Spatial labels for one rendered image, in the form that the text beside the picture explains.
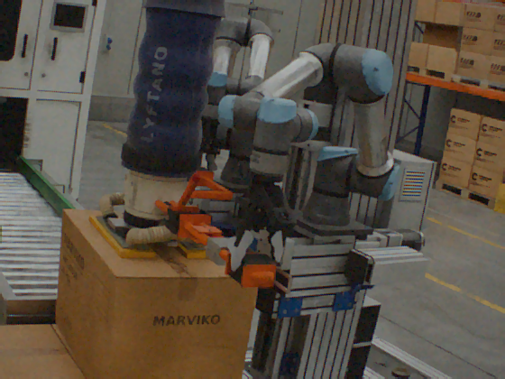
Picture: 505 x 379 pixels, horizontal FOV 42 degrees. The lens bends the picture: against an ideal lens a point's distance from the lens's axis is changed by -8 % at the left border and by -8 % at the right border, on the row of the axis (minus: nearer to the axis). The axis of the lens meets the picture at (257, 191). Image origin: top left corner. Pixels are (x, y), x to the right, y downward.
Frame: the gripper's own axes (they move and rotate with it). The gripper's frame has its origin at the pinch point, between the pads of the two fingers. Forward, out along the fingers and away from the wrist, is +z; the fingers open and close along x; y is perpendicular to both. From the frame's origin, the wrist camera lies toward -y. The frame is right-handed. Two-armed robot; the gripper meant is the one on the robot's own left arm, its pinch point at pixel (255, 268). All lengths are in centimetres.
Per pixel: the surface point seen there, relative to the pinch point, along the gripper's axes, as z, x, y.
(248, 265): -1.8, 4.0, -3.6
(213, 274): 13.1, -6.6, 31.4
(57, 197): 44, -11, 230
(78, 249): 19, 20, 67
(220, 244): -1.2, 2.8, 12.0
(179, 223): -0.3, 4.5, 31.6
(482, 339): 107, -266, 147
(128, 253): 11.8, 12.7, 43.7
